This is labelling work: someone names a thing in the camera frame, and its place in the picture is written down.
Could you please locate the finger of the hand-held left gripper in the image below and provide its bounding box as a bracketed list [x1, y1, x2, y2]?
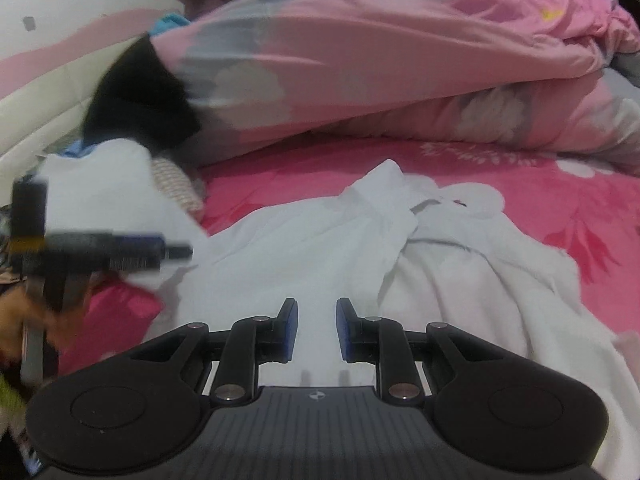
[97, 231, 194, 274]

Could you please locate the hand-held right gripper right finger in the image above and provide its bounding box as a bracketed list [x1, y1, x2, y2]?
[335, 297, 505, 404]

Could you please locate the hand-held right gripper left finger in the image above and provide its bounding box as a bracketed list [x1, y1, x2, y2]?
[131, 298, 300, 406]

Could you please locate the white button shirt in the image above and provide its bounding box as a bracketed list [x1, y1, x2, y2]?
[157, 159, 640, 480]

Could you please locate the person's left hand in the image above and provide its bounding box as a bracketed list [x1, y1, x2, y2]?
[0, 287, 78, 361]

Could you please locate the white folded garment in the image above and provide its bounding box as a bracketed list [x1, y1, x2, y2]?
[36, 139, 210, 283]

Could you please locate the pink checked folded cloth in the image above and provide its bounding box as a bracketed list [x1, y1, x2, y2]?
[151, 156, 207, 215]

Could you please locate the black cloth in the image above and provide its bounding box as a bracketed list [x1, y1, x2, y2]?
[81, 34, 202, 155]

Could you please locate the white pink padded headboard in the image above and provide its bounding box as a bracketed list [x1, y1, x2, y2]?
[0, 0, 211, 183]

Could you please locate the blue cloth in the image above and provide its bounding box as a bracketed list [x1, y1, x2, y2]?
[149, 13, 193, 37]

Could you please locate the pink floral quilt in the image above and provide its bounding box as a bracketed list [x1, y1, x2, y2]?
[149, 0, 640, 177]

